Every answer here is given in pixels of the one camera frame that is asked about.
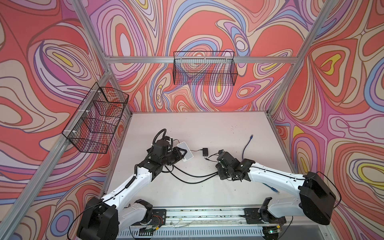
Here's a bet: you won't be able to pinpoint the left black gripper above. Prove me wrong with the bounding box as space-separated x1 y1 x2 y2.
159 147 188 167

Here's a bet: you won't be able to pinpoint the white square router box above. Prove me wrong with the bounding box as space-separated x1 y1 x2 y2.
177 142 194 162

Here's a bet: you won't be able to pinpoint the black ethernet cable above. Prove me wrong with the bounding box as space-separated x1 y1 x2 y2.
163 163 219 184

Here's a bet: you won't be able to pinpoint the blue ethernet cable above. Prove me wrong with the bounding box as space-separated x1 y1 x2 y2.
242 134 280 193

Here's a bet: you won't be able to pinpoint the black power adapter with cord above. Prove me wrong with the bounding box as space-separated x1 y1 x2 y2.
205 153 219 163

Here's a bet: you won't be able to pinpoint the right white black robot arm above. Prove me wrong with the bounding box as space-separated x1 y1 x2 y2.
216 150 336 226

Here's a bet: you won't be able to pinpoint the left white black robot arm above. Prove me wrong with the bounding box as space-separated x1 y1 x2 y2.
76 129 190 240

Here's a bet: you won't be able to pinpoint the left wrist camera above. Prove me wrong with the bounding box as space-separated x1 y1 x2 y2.
165 136 174 145

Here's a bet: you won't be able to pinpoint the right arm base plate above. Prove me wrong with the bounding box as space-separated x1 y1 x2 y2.
241 208 287 225

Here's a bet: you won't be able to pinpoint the aluminium front rail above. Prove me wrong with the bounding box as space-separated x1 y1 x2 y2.
115 206 332 240

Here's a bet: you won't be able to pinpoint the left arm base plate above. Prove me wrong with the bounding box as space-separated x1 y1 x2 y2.
132 209 167 227

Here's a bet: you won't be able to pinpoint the rear black wire basket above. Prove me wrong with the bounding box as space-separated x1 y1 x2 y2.
173 50 238 86

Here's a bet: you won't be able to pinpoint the black wire basket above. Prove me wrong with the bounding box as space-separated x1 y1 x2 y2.
173 50 238 86
62 83 129 154

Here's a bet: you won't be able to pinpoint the left black wire basket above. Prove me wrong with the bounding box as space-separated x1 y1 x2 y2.
62 83 129 154

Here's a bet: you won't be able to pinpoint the aluminium frame struts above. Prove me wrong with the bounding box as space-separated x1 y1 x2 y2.
0 0 349 240

